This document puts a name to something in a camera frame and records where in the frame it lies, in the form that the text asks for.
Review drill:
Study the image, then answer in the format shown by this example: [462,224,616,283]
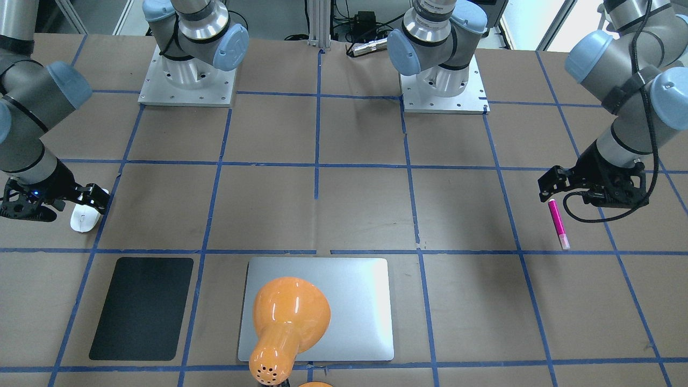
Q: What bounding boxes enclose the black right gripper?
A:
[5,161,111,216]

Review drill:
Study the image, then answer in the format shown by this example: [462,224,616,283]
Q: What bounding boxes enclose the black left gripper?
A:
[539,142,647,203]

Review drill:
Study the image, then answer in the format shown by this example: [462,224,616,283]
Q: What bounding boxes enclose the white computer mouse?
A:
[70,204,105,233]

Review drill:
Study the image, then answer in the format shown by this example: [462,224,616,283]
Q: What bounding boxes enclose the pink highlighter pen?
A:
[547,198,571,250]

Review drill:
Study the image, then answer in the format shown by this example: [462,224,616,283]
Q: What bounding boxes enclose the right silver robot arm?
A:
[2,1,249,222]

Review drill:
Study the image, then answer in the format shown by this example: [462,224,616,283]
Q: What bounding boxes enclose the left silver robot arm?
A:
[388,1,686,209]

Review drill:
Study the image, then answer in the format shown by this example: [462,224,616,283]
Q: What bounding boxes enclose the black mousepad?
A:
[89,256,194,362]

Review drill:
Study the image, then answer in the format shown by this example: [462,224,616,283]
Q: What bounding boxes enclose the silver laptop notebook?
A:
[238,257,394,362]

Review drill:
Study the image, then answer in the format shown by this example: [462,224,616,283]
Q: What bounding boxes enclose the orange desk lamp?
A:
[248,277,331,386]

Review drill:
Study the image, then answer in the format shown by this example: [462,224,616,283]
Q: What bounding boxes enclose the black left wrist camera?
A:
[583,185,649,209]

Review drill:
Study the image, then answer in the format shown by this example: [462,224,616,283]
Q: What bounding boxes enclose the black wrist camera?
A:
[583,185,649,209]
[1,196,57,223]

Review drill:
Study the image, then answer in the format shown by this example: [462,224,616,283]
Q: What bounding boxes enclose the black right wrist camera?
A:
[1,196,57,223]

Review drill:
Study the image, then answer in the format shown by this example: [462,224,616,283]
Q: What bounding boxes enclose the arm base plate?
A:
[138,47,237,108]
[399,56,491,114]

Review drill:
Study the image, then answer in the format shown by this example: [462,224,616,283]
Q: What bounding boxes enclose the aluminium frame post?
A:
[305,0,332,51]

